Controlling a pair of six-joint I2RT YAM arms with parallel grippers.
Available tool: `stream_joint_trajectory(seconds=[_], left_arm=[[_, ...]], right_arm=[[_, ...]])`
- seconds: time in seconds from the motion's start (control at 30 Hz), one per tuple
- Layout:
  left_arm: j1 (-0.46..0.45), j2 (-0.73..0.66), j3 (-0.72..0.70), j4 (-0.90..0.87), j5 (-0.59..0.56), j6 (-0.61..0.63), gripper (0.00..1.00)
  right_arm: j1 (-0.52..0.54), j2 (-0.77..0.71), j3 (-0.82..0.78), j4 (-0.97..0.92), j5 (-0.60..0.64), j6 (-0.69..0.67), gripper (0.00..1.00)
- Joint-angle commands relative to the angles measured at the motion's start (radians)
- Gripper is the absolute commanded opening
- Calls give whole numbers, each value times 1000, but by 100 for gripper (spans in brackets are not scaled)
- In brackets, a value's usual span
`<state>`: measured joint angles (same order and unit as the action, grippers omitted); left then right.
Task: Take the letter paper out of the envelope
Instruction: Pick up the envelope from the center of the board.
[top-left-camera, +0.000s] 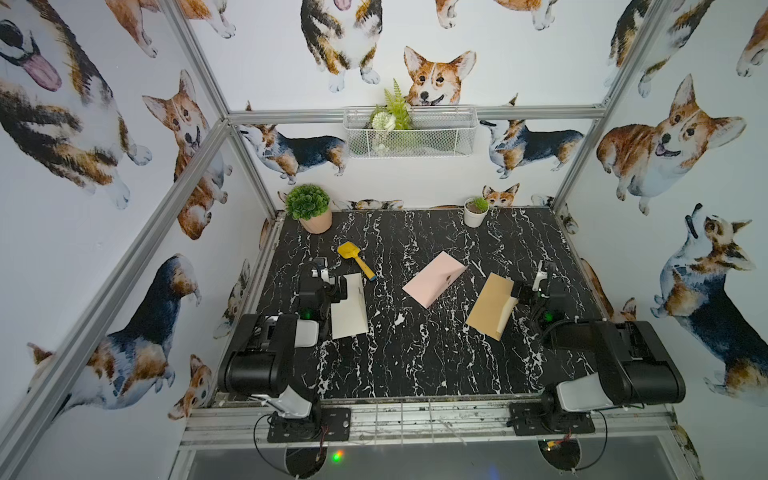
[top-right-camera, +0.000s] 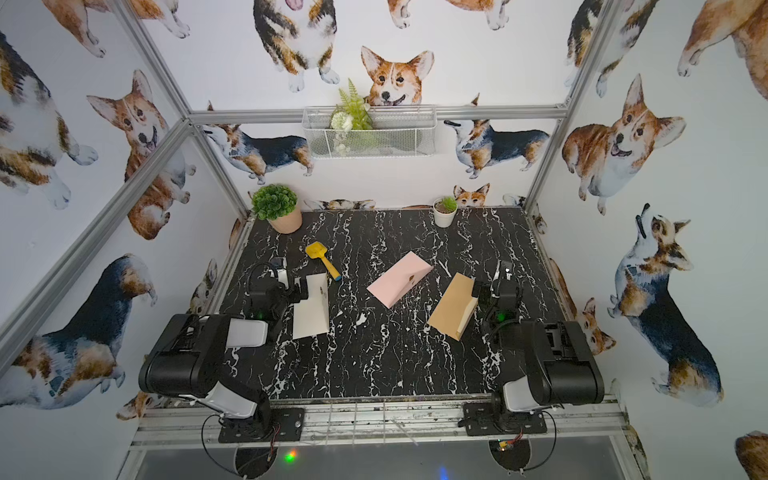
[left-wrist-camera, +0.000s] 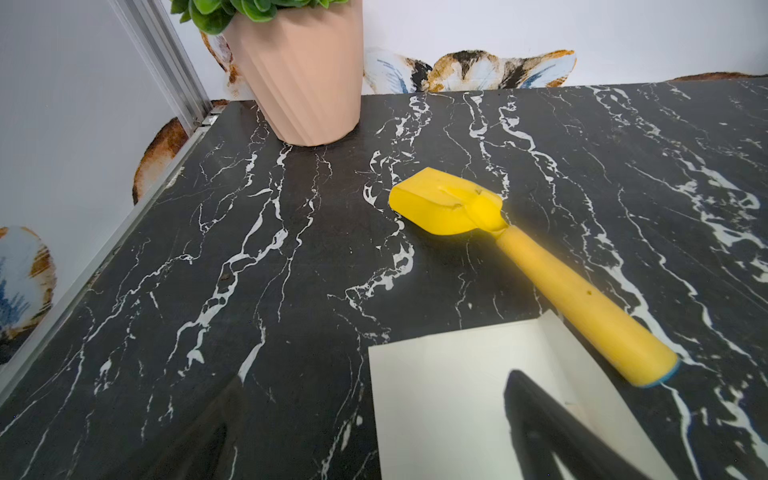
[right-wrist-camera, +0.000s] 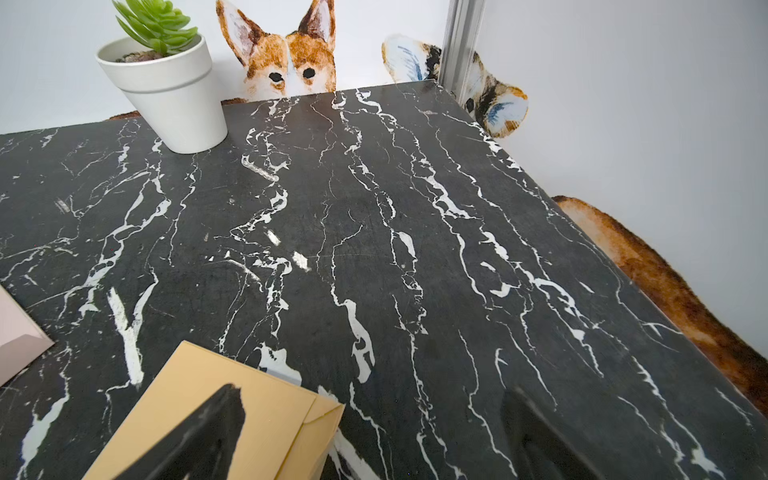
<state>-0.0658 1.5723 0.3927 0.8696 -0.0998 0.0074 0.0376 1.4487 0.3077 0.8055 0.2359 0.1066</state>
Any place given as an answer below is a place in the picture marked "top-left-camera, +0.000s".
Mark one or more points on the fern and white flower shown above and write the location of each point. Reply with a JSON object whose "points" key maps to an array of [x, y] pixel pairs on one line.
{"points": [[390, 117]]}

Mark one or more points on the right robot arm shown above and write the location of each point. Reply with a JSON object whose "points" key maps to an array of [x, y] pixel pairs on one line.
{"points": [[633, 368]]}

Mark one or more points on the pink envelope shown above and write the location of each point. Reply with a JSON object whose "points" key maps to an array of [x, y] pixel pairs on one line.
{"points": [[432, 281]]}

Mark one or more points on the white envelope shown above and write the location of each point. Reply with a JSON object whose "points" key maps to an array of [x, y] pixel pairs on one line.
{"points": [[349, 316]]}

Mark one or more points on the small plant in white pot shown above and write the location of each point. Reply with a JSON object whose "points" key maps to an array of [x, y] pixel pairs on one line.
{"points": [[475, 211]]}

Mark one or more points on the yellow toy shovel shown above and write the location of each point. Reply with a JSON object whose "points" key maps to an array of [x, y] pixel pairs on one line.
{"points": [[349, 250]]}

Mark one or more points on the white wire wall basket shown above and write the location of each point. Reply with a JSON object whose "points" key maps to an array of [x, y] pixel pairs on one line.
{"points": [[431, 132]]}

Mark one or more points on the green plant in terracotta pot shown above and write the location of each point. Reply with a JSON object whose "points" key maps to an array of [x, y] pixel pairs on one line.
{"points": [[309, 204]]}

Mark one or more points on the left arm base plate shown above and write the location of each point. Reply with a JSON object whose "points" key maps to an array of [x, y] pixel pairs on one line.
{"points": [[327, 424]]}

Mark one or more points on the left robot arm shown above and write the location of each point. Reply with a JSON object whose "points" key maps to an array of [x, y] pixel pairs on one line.
{"points": [[259, 361]]}

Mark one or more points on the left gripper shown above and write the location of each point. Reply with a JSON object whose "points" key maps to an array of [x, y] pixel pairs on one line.
{"points": [[335, 288]]}

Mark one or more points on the cream letter paper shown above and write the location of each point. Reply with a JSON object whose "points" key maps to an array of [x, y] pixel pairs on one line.
{"points": [[505, 314]]}

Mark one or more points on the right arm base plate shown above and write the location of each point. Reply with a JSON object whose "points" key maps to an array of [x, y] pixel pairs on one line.
{"points": [[534, 419]]}

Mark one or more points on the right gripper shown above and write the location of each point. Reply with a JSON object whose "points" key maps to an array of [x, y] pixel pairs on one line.
{"points": [[527, 290]]}

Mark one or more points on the brown kraft envelope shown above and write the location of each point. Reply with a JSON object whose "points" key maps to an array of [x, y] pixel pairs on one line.
{"points": [[485, 313]]}

